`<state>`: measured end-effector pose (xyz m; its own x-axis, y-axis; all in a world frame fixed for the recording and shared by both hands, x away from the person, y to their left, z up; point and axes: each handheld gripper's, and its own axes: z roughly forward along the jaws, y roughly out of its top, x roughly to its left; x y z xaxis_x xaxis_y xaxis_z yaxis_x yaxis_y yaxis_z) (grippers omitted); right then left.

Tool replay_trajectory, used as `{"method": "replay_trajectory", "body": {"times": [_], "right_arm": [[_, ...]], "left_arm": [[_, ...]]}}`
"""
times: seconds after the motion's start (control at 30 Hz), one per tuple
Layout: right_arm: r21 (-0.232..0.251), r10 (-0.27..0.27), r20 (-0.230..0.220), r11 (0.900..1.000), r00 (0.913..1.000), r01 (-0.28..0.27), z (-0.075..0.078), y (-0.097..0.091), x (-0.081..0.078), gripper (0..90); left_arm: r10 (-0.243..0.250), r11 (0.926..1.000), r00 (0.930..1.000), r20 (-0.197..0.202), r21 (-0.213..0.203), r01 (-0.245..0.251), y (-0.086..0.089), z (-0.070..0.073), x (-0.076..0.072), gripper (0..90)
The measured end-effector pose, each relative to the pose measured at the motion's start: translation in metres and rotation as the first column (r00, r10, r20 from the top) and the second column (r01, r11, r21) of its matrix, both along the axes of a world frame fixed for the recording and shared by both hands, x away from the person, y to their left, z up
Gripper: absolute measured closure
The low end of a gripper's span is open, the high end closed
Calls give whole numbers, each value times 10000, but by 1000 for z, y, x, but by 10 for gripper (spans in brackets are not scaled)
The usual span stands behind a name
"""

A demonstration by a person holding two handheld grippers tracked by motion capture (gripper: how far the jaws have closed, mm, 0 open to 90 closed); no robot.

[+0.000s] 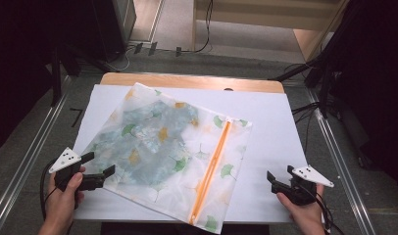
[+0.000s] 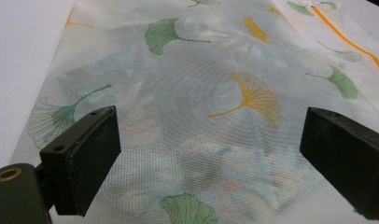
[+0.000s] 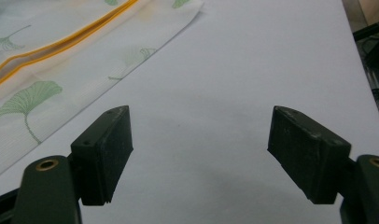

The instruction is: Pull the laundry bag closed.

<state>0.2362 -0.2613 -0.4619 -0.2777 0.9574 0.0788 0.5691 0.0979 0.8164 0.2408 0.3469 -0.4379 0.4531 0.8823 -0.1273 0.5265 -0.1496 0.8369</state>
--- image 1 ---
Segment leaf print mesh laundry bag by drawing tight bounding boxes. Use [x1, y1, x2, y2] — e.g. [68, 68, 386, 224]
[78, 82, 254, 235]

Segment black hanging cable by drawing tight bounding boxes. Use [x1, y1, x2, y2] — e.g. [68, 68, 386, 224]
[181, 0, 215, 55]

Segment black floor cables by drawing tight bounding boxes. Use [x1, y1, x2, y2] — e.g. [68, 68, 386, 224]
[290, 101, 321, 152]

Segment person's left hand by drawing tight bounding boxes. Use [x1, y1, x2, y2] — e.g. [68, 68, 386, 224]
[42, 165, 87, 230]

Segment dark grey cabinet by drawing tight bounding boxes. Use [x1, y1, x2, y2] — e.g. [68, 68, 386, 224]
[88, 0, 138, 64]

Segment blue-grey patterned garment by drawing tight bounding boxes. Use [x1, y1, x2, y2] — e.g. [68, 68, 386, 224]
[88, 99, 201, 188]

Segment person's right hand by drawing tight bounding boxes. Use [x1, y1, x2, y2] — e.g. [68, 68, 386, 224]
[275, 183, 327, 235]

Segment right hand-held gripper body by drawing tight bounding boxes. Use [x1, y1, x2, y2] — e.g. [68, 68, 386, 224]
[271, 164, 335, 207]

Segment white floor cable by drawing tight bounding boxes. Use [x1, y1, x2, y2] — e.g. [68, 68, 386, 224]
[104, 44, 136, 73]

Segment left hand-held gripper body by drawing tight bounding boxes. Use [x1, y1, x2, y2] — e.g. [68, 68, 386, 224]
[48, 146, 106, 194]

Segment white table cover sheet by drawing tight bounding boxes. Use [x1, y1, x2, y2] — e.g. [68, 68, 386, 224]
[73, 83, 309, 225]

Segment right hand-held gripper cable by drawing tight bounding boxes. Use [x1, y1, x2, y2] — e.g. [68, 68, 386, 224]
[301, 185, 347, 235]

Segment left hand-held gripper cable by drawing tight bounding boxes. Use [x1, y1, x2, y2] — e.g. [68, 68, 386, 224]
[39, 159, 59, 223]

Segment light wooden furniture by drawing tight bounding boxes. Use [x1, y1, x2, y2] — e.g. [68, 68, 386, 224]
[191, 0, 350, 63]

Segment aluminium floor rail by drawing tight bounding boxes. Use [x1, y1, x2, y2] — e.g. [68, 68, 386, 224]
[0, 75, 74, 231]
[306, 89, 376, 235]

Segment hand-held gripper cable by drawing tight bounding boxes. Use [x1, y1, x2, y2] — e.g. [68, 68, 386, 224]
[39, 159, 59, 223]
[301, 185, 347, 235]

